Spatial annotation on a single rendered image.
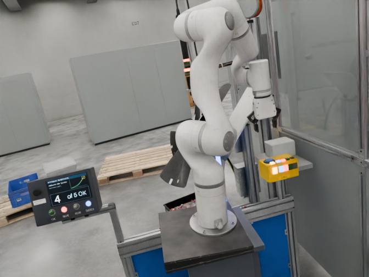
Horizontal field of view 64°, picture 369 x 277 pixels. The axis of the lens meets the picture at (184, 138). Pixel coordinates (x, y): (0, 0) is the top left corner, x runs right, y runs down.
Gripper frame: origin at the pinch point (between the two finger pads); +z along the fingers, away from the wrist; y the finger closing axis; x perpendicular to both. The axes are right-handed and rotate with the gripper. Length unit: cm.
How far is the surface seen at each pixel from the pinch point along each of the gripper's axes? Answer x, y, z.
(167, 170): 41, -48, 25
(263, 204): -2.1, -6.7, 38.3
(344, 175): 5, 45, 39
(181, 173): 33, -40, 26
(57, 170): 279, -181, 80
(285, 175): -5.7, 5.0, 23.9
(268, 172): -5.6, -3.5, 20.2
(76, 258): 130, -145, 125
